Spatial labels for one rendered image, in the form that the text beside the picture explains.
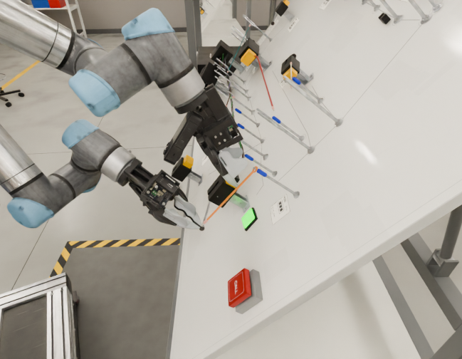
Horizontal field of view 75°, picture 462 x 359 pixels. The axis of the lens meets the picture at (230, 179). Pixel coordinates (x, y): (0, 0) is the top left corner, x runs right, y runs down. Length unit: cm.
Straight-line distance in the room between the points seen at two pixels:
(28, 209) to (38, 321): 111
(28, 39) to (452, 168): 63
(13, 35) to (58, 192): 31
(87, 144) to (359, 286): 82
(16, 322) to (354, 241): 162
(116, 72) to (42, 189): 33
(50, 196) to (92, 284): 136
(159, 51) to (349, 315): 79
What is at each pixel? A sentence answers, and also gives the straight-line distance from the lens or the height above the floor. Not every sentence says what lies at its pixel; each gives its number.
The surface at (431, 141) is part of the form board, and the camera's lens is 47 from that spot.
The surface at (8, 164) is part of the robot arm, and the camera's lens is 73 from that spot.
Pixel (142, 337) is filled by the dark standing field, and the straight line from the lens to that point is 179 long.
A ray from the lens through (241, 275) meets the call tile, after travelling 55.
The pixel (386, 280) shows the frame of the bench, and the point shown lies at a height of 80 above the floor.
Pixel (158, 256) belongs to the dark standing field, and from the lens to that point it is 206.
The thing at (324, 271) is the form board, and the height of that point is 122.
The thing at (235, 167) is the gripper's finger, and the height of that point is 122.
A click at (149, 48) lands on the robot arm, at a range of 54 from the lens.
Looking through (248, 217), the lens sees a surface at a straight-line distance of 66.
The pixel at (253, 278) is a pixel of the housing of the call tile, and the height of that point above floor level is 112.
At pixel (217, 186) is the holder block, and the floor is 116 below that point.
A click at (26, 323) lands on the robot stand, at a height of 21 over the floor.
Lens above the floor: 158
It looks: 38 degrees down
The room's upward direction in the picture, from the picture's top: straight up
